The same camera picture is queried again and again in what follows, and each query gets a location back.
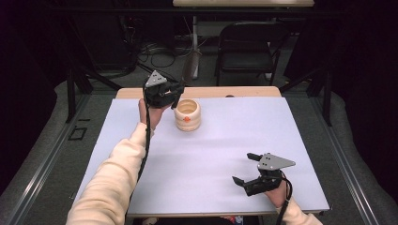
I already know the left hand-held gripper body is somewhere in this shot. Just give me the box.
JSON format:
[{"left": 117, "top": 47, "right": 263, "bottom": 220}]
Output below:
[{"left": 143, "top": 69, "right": 176, "bottom": 110}]

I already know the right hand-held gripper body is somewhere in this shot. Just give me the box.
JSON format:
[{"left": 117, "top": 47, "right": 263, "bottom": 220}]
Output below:
[{"left": 242, "top": 152, "right": 297, "bottom": 198}]

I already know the cream ringed cup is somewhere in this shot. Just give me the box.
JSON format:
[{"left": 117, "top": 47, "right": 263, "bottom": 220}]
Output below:
[{"left": 174, "top": 98, "right": 202, "bottom": 132}]

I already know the dark brown comb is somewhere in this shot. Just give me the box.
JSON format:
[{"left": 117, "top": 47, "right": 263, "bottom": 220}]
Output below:
[{"left": 170, "top": 51, "right": 202, "bottom": 111}]

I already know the person's right hand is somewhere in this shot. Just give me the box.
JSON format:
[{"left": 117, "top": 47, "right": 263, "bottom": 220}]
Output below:
[{"left": 263, "top": 179, "right": 291, "bottom": 209}]

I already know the person's left hand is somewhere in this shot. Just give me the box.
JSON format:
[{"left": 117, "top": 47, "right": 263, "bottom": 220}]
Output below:
[{"left": 138, "top": 97, "right": 172, "bottom": 132}]

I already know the white table mat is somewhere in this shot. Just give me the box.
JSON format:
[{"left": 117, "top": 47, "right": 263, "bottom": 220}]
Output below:
[{"left": 73, "top": 96, "right": 330, "bottom": 217}]

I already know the white metal desk leg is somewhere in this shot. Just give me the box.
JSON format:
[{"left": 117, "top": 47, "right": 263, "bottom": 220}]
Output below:
[{"left": 191, "top": 14, "right": 201, "bottom": 81}]

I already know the black metal stand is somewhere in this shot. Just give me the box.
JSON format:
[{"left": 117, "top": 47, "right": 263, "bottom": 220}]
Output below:
[
  {"left": 279, "top": 59, "right": 333, "bottom": 128},
  {"left": 64, "top": 18, "right": 124, "bottom": 124}
]

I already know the black folding chair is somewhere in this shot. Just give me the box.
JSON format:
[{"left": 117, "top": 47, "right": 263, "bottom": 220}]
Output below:
[{"left": 214, "top": 21, "right": 291, "bottom": 87}]

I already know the background desk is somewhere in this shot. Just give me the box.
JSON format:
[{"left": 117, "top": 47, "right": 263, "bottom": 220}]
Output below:
[{"left": 172, "top": 0, "right": 315, "bottom": 8}]

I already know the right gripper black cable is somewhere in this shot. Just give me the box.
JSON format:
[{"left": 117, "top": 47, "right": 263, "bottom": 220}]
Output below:
[{"left": 274, "top": 171, "right": 294, "bottom": 225}]

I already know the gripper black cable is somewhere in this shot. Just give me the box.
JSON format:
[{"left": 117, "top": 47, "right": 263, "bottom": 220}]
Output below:
[
  {"left": 125, "top": 88, "right": 153, "bottom": 221},
  {"left": 274, "top": 171, "right": 294, "bottom": 225}
]

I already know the bundle of floor cables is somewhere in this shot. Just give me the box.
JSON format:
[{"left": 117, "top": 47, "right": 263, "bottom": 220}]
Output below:
[{"left": 136, "top": 39, "right": 192, "bottom": 70}]

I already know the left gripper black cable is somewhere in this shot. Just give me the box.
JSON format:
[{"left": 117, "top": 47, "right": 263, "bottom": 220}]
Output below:
[{"left": 125, "top": 88, "right": 153, "bottom": 221}]

